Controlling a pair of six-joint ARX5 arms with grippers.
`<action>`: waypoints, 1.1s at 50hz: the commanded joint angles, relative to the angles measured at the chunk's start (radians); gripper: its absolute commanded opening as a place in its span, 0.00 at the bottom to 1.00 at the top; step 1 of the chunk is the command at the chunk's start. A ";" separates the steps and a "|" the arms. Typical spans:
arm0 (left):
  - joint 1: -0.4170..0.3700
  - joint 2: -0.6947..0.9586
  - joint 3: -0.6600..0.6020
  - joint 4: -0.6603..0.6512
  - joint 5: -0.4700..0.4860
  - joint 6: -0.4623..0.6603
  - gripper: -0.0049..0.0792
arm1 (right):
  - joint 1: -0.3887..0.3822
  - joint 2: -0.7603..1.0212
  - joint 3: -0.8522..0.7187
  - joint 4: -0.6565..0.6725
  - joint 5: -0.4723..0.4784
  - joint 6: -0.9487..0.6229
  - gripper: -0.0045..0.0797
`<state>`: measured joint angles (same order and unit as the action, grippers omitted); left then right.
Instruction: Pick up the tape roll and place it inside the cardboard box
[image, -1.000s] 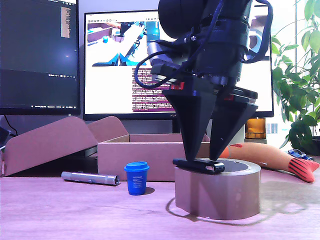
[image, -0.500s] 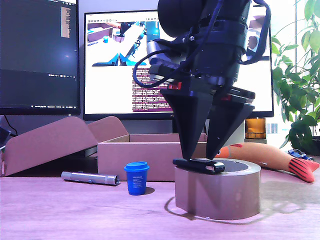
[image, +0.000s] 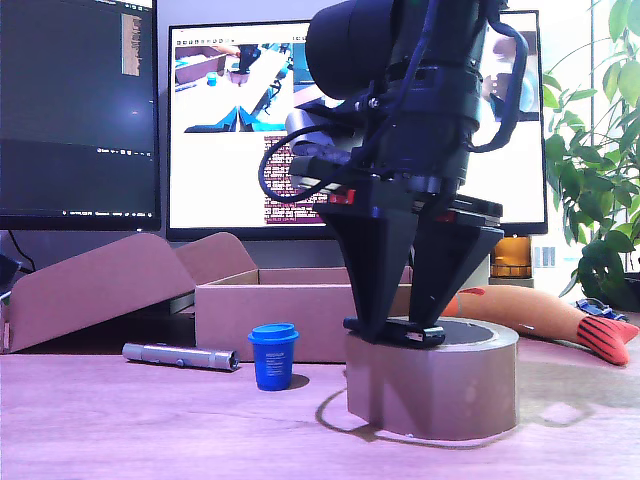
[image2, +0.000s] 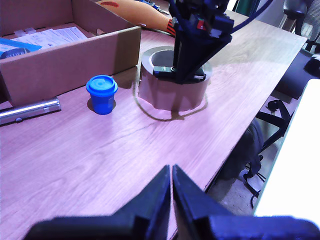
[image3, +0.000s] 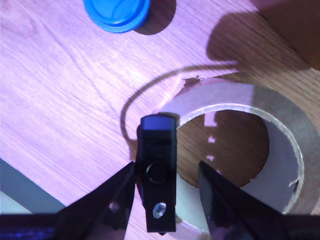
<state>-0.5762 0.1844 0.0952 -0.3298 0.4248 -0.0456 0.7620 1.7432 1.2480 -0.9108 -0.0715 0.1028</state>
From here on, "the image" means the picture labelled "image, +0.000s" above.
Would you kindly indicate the small blue lidded cup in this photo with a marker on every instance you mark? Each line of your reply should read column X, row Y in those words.
column 272, row 360

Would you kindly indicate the black monitor with dark screen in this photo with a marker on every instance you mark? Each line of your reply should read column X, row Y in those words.
column 75, row 125

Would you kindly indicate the black monitor with bright screen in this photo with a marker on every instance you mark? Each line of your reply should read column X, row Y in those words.
column 220, row 175

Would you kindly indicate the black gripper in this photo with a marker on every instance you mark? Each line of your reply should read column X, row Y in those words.
column 430, row 135

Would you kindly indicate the open brown cardboard box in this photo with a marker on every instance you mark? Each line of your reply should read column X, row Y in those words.
column 100, row 295

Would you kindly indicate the black USB flash drive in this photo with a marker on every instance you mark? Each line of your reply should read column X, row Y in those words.
column 410, row 336

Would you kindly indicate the brown packing tape roll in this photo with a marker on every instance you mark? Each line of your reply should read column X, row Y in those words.
column 450, row 390

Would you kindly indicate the orange fish toy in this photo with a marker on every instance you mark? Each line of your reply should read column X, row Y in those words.
column 530, row 310

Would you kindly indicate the silver metal flashlight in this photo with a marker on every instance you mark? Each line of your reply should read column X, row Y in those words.
column 185, row 356

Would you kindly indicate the green leafy plant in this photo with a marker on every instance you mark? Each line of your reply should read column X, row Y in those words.
column 595, row 200

